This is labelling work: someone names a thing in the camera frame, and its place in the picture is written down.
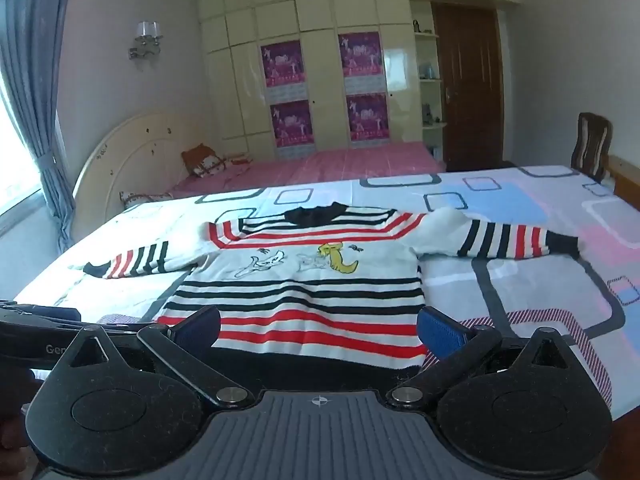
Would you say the brown wooden chair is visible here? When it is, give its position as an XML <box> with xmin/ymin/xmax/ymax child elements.
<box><xmin>570</xmin><ymin>112</ymin><xmax>614</xmax><ymax>182</ymax></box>

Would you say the pink bedsheet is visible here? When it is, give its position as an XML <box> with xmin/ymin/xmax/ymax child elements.
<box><xmin>165</xmin><ymin>141</ymin><xmax>447</xmax><ymax>202</ymax></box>

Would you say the cream round headboard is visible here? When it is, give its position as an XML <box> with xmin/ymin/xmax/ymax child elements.
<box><xmin>72</xmin><ymin>112</ymin><xmax>211</xmax><ymax>207</ymax></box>

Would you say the white corner shelf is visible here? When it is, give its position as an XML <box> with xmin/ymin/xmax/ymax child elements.
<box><xmin>412</xmin><ymin>2</ymin><xmax>447</xmax><ymax>161</ymax></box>

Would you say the window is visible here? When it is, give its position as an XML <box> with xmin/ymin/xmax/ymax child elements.
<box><xmin>0</xmin><ymin>67</ymin><xmax>44</xmax><ymax>223</ymax></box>

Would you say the patterned white pillow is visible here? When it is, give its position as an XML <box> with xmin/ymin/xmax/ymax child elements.
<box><xmin>118</xmin><ymin>188</ymin><xmax>174</xmax><ymax>211</ymax></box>

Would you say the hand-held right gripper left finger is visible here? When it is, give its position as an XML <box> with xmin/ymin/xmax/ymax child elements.
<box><xmin>44</xmin><ymin>305</ymin><xmax>252</xmax><ymax>409</ymax></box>

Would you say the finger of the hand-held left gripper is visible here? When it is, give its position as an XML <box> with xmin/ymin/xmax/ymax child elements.
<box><xmin>0</xmin><ymin>301</ymin><xmax>82</xmax><ymax>331</ymax></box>

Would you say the purple wall poster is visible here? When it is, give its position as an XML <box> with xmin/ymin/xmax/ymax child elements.
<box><xmin>338</xmin><ymin>32</ymin><xmax>386</xmax><ymax>92</ymax></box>
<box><xmin>346</xmin><ymin>92</ymin><xmax>390</xmax><ymax>142</ymax></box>
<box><xmin>259</xmin><ymin>39</ymin><xmax>306</xmax><ymax>102</ymax></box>
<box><xmin>270</xmin><ymin>100</ymin><xmax>315</xmax><ymax>149</ymax></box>

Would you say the printed bedsheet with squares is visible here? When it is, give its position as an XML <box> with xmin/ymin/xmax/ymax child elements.
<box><xmin>10</xmin><ymin>165</ymin><xmax>640</xmax><ymax>421</ymax></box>

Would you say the striped cartoon sweater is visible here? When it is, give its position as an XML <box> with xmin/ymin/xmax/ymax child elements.
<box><xmin>82</xmin><ymin>202</ymin><xmax>583</xmax><ymax>377</ymax></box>

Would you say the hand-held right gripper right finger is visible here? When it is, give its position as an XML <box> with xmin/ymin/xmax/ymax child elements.
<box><xmin>385</xmin><ymin>306</ymin><xmax>588</xmax><ymax>409</ymax></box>

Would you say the brown wooden door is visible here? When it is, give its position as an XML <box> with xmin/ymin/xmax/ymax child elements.
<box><xmin>431</xmin><ymin>2</ymin><xmax>506</xmax><ymax>172</ymax></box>

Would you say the glass wall lamp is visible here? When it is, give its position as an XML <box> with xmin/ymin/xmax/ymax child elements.
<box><xmin>128</xmin><ymin>20</ymin><xmax>164</xmax><ymax>60</ymax></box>

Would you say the blue curtain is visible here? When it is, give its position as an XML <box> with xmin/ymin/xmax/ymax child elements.
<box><xmin>0</xmin><ymin>0</ymin><xmax>77</xmax><ymax>257</ymax></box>

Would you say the cream wardrobe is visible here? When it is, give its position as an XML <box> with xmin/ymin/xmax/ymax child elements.
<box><xmin>192</xmin><ymin>0</ymin><xmax>522</xmax><ymax>152</ymax></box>

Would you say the orange cartoon cushion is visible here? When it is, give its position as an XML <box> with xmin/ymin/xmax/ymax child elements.
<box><xmin>180</xmin><ymin>143</ymin><xmax>232</xmax><ymax>179</ymax></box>

